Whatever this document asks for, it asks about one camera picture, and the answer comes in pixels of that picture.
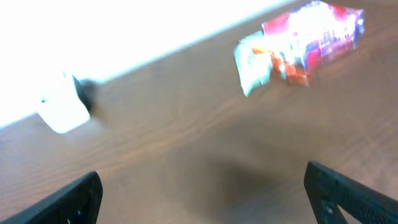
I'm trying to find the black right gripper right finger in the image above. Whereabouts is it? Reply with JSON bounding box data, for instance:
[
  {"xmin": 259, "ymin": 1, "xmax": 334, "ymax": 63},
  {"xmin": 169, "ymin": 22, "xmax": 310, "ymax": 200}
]
[{"xmin": 304, "ymin": 161, "xmax": 397, "ymax": 224}]

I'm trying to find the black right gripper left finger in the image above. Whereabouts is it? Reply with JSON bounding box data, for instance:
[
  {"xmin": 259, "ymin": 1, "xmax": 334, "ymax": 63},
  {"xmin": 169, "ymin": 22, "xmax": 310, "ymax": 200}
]
[{"xmin": 1, "ymin": 171, "xmax": 103, "ymax": 224}]

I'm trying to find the orange chocolate bar wrapper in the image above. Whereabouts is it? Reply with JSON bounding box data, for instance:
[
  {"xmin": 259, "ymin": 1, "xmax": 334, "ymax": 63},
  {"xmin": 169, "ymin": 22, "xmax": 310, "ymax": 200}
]
[{"xmin": 252, "ymin": 47, "xmax": 312, "ymax": 86}]

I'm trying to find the teal snack packet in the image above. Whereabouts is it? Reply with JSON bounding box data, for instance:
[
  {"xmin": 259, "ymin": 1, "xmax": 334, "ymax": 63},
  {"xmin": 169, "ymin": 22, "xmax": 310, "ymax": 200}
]
[{"xmin": 234, "ymin": 31, "xmax": 273, "ymax": 97}]

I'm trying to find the purple pad package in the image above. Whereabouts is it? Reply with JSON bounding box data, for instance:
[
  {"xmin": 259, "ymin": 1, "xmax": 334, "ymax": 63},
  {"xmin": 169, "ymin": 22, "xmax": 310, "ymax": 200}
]
[{"xmin": 262, "ymin": 1, "xmax": 364, "ymax": 72}]

